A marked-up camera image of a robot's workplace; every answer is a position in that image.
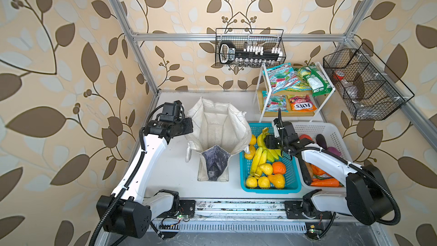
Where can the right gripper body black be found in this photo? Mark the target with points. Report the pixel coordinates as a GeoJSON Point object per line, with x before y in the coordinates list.
{"type": "Point", "coordinates": [275, 142]}

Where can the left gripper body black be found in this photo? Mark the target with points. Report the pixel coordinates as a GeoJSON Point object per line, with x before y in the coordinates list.
{"type": "Point", "coordinates": [184, 126]}

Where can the yellow banana bunch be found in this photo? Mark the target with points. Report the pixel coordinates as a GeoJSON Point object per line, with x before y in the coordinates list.
{"type": "Point", "coordinates": [263, 154]}

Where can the white fabric grocery bag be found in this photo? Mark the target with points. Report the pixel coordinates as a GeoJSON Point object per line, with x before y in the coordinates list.
{"type": "Point", "coordinates": [220, 131]}

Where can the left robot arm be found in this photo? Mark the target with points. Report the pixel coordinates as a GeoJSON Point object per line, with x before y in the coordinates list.
{"type": "Point", "coordinates": [136, 184]}

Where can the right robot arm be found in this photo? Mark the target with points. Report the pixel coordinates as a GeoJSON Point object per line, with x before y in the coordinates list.
{"type": "Point", "coordinates": [366, 196]}

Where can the teal candy bag lower shelf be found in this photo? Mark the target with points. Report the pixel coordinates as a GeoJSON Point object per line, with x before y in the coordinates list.
{"type": "Point", "coordinates": [275, 102]}

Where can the teal candy bag shelf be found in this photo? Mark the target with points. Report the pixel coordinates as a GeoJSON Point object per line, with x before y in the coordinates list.
{"type": "Point", "coordinates": [281, 77]}
{"type": "Point", "coordinates": [275, 102]}

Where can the red Fox's candy bag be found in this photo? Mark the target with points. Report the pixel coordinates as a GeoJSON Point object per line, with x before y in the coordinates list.
{"type": "Point", "coordinates": [301, 103]}

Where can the teal candy bag top shelf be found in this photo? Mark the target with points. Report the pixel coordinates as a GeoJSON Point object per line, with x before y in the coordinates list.
{"type": "Point", "coordinates": [281, 77]}

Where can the green snack bag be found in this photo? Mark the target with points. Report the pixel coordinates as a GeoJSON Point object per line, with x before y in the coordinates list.
{"type": "Point", "coordinates": [315, 79]}

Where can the red tomato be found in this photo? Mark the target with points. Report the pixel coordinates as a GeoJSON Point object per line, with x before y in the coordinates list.
{"type": "Point", "coordinates": [302, 136]}

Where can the orange fruit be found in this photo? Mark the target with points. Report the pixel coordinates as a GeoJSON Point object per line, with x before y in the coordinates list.
{"type": "Point", "coordinates": [279, 168]}

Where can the purple eggplant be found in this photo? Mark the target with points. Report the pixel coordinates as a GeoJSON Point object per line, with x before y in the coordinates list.
{"type": "Point", "coordinates": [321, 141]}

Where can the yellow pear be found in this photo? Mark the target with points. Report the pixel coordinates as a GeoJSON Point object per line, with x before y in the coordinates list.
{"type": "Point", "coordinates": [277, 180]}

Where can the teal plastic basket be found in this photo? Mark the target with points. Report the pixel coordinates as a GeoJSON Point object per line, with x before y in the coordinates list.
{"type": "Point", "coordinates": [292, 183]}

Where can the white plastic basket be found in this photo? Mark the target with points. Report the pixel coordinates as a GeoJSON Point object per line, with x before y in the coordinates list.
{"type": "Point", "coordinates": [331, 133]}

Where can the purple onion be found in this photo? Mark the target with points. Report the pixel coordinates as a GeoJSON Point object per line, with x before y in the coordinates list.
{"type": "Point", "coordinates": [334, 151]}

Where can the orange carrot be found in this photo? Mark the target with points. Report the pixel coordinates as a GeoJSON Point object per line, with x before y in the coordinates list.
{"type": "Point", "coordinates": [331, 182]}

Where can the plastic bottle red cap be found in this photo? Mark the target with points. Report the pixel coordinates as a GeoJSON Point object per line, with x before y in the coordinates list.
{"type": "Point", "coordinates": [347, 89]}

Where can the black tool set in basket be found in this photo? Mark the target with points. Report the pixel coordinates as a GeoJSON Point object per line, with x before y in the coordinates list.
{"type": "Point", "coordinates": [228, 53]}

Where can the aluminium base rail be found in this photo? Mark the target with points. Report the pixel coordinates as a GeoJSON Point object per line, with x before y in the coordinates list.
{"type": "Point", "coordinates": [223, 215]}

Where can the black wire basket back wall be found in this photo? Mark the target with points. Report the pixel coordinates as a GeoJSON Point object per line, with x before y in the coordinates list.
{"type": "Point", "coordinates": [266, 37]}

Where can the black wire basket wall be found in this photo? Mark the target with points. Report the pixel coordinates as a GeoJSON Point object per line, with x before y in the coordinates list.
{"type": "Point", "coordinates": [266, 37]}
{"type": "Point", "coordinates": [380, 90]}

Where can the black wire basket right wall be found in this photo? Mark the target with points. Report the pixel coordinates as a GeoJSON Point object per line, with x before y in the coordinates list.
{"type": "Point", "coordinates": [380, 90]}

